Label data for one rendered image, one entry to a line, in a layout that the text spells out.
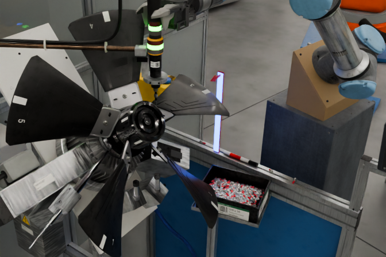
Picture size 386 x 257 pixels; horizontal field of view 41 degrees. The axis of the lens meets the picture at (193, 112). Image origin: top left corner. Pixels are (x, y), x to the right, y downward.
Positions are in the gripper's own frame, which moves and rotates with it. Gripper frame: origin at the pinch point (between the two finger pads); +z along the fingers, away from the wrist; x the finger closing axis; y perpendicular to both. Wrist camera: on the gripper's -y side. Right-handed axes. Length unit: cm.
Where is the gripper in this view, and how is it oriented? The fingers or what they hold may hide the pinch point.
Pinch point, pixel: (146, 11)
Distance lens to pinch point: 136.3
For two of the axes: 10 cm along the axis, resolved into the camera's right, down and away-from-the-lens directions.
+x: -8.1, -3.1, 5.0
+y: -0.3, 8.7, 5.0
